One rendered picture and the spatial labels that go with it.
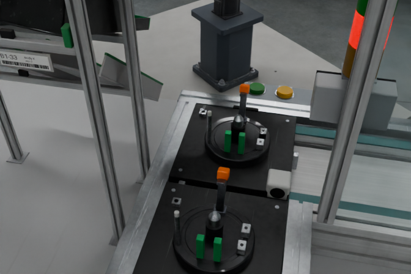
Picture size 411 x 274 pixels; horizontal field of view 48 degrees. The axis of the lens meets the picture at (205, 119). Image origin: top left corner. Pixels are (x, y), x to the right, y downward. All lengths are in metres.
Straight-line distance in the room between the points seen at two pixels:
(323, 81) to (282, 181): 0.25
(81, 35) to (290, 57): 0.95
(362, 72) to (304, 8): 3.10
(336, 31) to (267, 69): 2.10
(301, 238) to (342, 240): 0.10
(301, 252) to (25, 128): 0.78
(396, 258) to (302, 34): 2.58
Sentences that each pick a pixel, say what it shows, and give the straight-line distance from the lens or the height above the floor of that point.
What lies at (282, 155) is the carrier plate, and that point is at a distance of 0.99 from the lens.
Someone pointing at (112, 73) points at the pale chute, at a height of 1.17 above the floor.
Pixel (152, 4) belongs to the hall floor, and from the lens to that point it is 3.78.
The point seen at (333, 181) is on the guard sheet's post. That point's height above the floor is 1.07.
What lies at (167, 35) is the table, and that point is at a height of 0.86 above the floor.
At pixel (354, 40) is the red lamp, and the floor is 1.32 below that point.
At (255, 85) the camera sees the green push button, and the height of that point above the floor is 0.97.
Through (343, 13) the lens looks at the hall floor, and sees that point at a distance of 3.77.
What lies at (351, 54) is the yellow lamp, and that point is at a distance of 0.70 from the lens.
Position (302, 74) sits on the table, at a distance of 1.43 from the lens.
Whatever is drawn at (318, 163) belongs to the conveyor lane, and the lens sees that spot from 1.06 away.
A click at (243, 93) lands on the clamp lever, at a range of 0.99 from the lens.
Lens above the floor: 1.65
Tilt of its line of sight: 40 degrees down
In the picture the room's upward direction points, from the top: straight up
